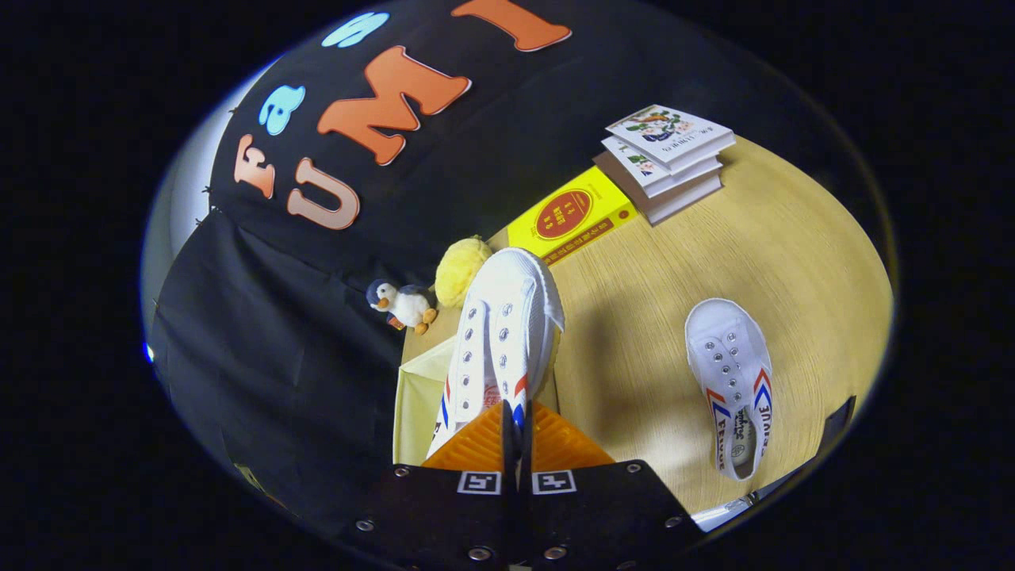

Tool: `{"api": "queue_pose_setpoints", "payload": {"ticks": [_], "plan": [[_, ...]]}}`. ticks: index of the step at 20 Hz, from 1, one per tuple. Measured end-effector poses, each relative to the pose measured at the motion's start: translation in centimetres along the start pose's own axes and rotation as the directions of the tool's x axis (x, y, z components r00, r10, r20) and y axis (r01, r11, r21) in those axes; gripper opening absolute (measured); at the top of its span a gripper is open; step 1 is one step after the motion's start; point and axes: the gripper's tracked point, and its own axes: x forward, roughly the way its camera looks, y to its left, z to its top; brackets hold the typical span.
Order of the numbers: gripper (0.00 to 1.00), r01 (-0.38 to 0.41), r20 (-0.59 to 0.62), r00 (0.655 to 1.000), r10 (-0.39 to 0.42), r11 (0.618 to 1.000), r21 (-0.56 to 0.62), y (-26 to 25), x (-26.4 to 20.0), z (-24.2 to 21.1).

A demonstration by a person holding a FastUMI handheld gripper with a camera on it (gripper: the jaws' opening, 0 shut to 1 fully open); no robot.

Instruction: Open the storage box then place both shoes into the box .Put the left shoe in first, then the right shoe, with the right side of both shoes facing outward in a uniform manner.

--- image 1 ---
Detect cream fabric storage box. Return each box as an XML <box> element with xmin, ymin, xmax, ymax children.
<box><xmin>393</xmin><ymin>337</ymin><xmax>560</xmax><ymax>466</ymax></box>

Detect yellow round plush toy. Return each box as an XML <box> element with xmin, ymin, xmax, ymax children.
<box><xmin>434</xmin><ymin>236</ymin><xmax>494</xmax><ymax>309</ymax></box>

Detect yellow book with red circle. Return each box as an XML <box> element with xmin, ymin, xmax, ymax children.
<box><xmin>507</xmin><ymin>166</ymin><xmax>638</xmax><ymax>266</ymax></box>

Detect black backdrop cloth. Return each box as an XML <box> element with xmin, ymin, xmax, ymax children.
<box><xmin>149</xmin><ymin>0</ymin><xmax>897</xmax><ymax>540</ymax></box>

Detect white illustrated book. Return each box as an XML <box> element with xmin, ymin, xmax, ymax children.
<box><xmin>605</xmin><ymin>104</ymin><xmax>737</xmax><ymax>171</ymax></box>
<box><xmin>600</xmin><ymin>136</ymin><xmax>724</xmax><ymax>199</ymax></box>

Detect penguin plush toy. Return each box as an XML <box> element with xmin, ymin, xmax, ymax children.
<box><xmin>366</xmin><ymin>278</ymin><xmax>439</xmax><ymax>336</ymax></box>

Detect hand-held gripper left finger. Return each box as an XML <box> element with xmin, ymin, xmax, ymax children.
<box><xmin>337</xmin><ymin>399</ymin><xmax>523</xmax><ymax>571</ymax></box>

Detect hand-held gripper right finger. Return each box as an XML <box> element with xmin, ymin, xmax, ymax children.
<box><xmin>519</xmin><ymin>400</ymin><xmax>707</xmax><ymax>571</ymax></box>

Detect white canvas shoe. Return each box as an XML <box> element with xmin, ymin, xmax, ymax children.
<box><xmin>684</xmin><ymin>298</ymin><xmax>774</xmax><ymax>481</ymax></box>
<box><xmin>427</xmin><ymin>247</ymin><xmax>565</xmax><ymax>461</ymax></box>

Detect black office chair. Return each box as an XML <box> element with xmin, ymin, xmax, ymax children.
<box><xmin>817</xmin><ymin>395</ymin><xmax>858</xmax><ymax>458</ymax></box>

